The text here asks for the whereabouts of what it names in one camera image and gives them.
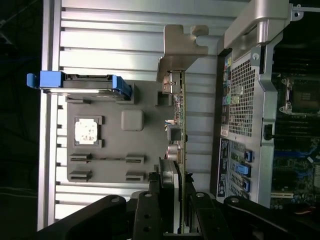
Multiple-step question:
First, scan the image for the silver cpu chip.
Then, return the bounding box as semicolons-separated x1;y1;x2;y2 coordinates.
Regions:
74;116;101;145

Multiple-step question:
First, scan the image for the green motherboard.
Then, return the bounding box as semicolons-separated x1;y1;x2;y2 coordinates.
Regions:
271;72;320;210

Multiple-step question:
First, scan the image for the grey part rack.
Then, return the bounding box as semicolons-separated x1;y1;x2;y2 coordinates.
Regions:
56;82;181;186

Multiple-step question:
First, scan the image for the grey case handle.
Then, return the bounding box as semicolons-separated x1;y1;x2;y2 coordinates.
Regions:
223;0;292;50

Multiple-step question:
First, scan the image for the cpu socket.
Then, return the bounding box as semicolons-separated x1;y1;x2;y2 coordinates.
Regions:
279;76;320;116

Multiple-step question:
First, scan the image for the black rear label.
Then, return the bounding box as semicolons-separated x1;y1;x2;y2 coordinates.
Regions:
216;138;231;199

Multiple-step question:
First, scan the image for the open black pc case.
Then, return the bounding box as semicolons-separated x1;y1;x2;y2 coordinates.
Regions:
209;0;320;211

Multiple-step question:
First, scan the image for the hard disk blue carrier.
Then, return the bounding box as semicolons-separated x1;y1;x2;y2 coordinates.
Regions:
26;71;133;102

